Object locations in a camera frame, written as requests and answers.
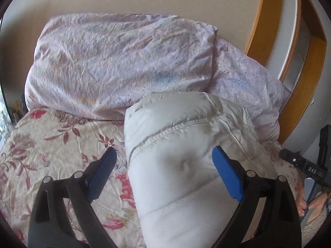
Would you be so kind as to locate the floral bed quilt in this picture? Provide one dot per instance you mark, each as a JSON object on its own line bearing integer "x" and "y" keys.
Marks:
{"x": 53, "y": 143}

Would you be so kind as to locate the beige puffy down jacket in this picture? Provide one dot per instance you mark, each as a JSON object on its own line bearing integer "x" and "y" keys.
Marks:
{"x": 180, "y": 198}

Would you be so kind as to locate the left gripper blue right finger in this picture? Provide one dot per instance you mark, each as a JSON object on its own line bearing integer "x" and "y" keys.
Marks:
{"x": 266, "y": 215}

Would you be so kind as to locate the person's right hand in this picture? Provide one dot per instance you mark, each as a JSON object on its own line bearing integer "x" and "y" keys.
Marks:
{"x": 316, "y": 205}

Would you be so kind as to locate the lilac pillow near wardrobe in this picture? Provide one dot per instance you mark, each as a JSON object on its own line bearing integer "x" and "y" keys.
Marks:
{"x": 245, "y": 82}

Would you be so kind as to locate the wooden framed wardrobe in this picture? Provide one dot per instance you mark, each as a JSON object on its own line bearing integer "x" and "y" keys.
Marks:
{"x": 291, "y": 38}

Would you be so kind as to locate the lilac pillow near wall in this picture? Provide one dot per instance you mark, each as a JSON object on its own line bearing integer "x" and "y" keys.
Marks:
{"x": 96, "y": 65}

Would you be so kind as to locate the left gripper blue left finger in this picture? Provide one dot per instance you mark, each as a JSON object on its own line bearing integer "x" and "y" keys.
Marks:
{"x": 49, "y": 224}

